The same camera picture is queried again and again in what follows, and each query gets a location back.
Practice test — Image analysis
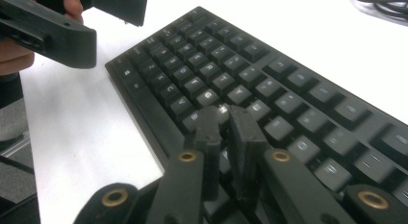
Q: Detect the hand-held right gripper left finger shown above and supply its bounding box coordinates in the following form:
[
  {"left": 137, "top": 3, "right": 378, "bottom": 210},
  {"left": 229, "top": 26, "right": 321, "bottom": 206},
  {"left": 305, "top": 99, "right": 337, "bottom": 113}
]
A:
[{"left": 183, "top": 105, "right": 225, "bottom": 201}]

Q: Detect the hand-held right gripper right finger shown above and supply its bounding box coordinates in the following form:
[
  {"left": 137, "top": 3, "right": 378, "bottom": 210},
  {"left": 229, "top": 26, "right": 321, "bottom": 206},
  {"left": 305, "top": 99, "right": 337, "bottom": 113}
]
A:
[{"left": 226, "top": 104, "right": 269, "bottom": 201}]

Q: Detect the black keyboard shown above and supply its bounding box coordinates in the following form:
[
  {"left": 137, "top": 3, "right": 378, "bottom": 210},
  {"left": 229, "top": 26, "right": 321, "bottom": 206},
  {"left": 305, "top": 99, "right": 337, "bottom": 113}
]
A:
[{"left": 105, "top": 6, "right": 408, "bottom": 224}]

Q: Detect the white board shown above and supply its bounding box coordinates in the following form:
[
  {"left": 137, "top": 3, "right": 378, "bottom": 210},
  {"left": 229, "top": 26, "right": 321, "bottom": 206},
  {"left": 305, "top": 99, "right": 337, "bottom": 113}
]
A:
[{"left": 18, "top": 0, "right": 408, "bottom": 224}]

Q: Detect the long metal floor rail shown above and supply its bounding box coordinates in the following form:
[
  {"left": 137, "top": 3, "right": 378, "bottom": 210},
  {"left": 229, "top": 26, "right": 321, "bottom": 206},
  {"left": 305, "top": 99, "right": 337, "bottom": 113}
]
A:
[{"left": 0, "top": 132, "right": 31, "bottom": 159}]

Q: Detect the black keyboard cable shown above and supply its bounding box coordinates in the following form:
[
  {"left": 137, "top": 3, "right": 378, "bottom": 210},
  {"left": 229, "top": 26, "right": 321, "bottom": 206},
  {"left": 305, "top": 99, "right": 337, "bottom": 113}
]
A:
[{"left": 350, "top": 0, "right": 408, "bottom": 24}]

